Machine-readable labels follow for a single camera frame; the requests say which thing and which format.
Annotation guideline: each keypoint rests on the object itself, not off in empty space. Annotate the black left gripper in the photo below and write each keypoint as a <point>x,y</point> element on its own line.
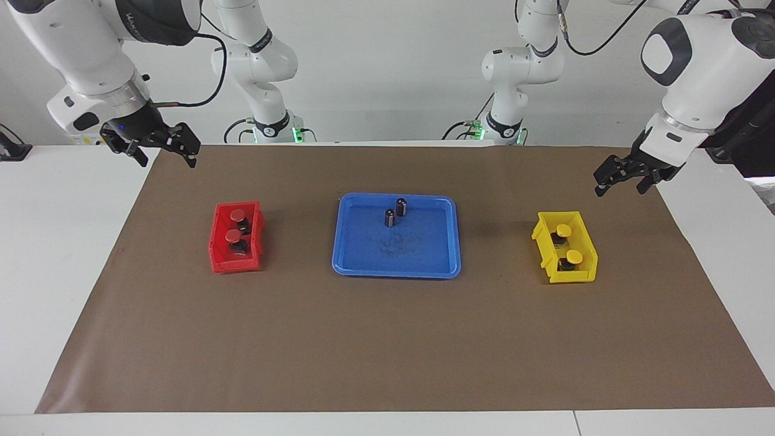
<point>648,163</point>

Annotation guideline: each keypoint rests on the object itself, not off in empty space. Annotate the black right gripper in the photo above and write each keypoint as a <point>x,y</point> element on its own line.
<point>136,124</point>

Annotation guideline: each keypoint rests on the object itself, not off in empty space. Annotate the yellow push button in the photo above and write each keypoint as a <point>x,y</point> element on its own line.
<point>563,230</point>
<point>574,257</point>

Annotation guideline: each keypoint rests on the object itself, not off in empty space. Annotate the red push button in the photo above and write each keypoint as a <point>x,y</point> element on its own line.
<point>238,215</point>
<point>234,236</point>

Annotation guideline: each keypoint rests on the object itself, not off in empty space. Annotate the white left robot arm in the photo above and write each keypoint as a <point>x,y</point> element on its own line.
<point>708,66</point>

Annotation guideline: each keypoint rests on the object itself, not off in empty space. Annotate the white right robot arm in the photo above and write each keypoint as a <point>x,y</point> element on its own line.
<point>91,54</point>

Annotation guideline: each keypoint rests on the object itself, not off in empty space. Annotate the blue plastic tray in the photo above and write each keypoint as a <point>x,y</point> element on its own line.
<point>418,248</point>

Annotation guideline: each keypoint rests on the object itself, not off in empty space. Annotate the black tripod stand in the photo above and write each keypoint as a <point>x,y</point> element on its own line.
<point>729,142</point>

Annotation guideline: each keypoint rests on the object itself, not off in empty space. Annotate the yellow plastic bin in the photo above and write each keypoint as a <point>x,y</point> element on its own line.
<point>581,275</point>

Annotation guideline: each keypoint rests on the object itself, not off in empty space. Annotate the red plastic bin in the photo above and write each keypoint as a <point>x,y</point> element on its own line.
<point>218,254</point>

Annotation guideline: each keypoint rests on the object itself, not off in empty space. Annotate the grey plastic sheet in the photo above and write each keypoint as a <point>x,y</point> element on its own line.
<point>766,191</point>

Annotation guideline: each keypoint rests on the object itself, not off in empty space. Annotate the black cylinder capacitor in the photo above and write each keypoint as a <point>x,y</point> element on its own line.
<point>401,206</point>
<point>390,218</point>

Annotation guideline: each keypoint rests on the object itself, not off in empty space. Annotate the brown paper mat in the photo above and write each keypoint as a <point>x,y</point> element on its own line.
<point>387,345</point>

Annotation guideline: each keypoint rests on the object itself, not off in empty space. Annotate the black clamp mount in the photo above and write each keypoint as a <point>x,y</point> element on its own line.
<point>12,151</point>

